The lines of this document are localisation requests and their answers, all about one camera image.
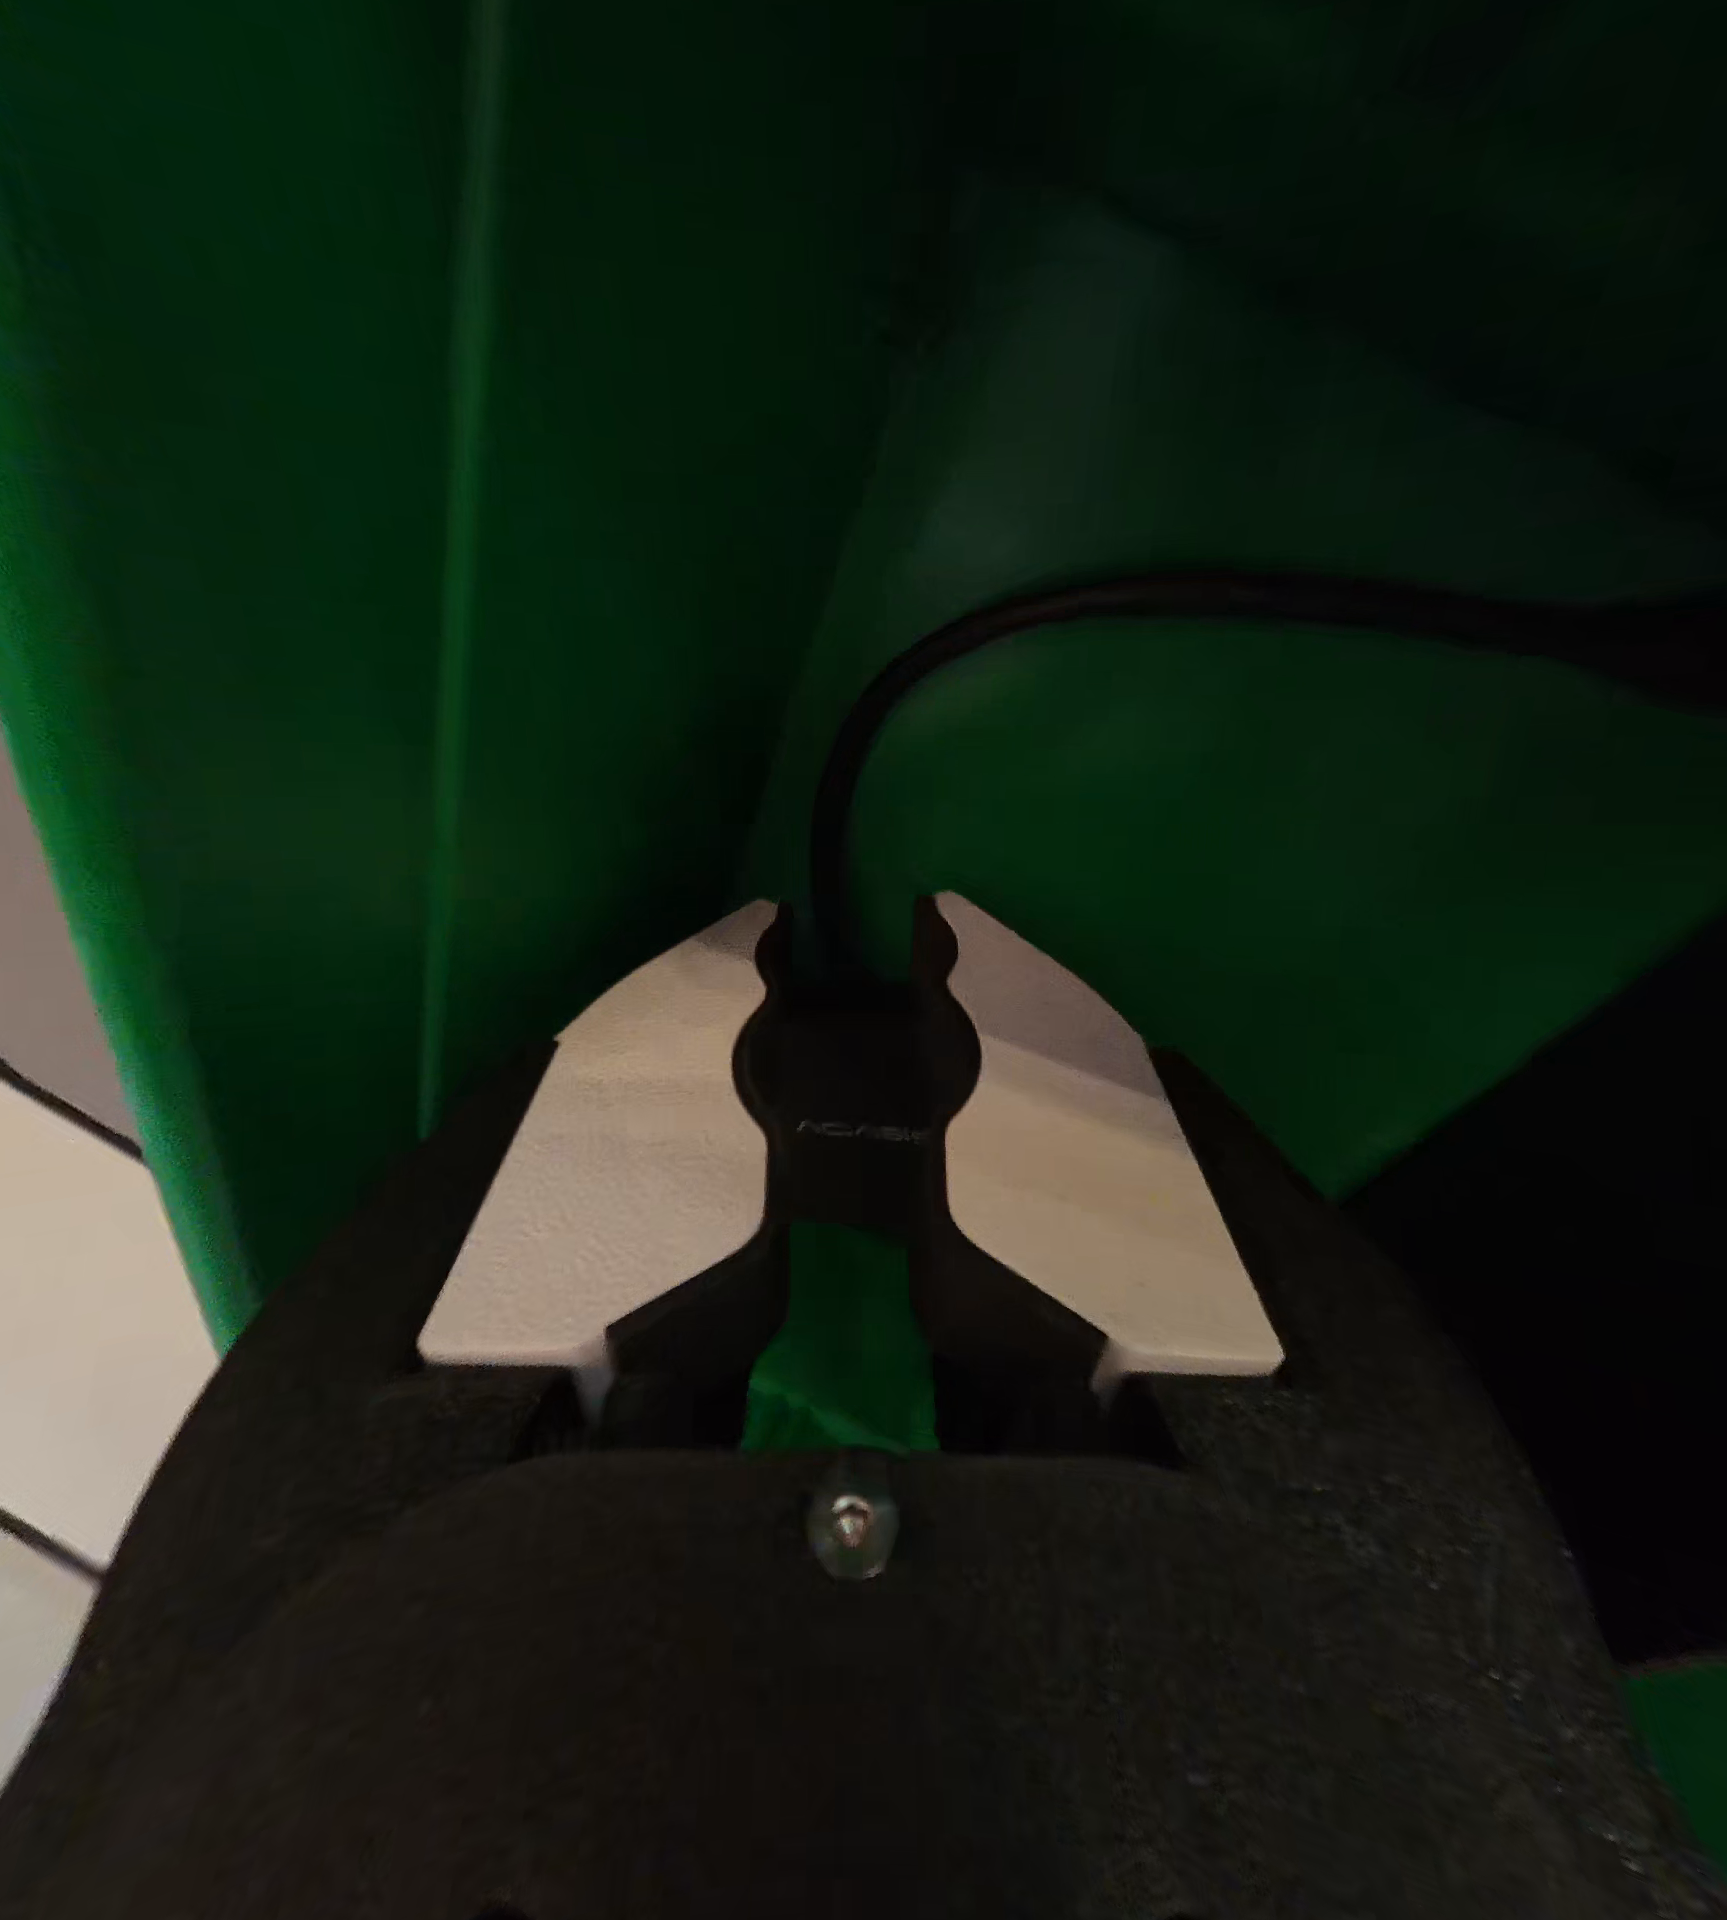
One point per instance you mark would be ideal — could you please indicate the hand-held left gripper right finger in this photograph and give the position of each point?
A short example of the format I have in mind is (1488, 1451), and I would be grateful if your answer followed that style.
(1104, 1187)

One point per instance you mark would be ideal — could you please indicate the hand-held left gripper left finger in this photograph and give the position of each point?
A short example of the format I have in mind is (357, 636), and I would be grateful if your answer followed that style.
(608, 1201)

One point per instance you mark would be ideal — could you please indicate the green plastic bin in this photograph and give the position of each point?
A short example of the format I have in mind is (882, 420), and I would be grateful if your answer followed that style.
(355, 451)

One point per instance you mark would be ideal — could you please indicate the white side table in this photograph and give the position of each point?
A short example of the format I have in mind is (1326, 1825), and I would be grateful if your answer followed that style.
(9, 1291)

